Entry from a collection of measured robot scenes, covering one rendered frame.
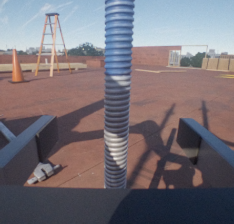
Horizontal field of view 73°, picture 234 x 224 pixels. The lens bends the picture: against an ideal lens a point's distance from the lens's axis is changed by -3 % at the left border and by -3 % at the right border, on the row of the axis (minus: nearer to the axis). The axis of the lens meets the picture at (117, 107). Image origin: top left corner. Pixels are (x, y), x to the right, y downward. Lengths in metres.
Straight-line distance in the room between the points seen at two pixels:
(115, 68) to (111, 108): 0.05
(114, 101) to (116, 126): 0.04
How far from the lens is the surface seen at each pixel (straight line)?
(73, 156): 1.00
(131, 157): 0.99
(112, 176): 0.28
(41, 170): 0.87
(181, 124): 0.17
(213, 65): 13.24
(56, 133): 0.17
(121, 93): 0.22
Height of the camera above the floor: 0.55
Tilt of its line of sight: 17 degrees down
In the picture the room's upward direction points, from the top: 1 degrees clockwise
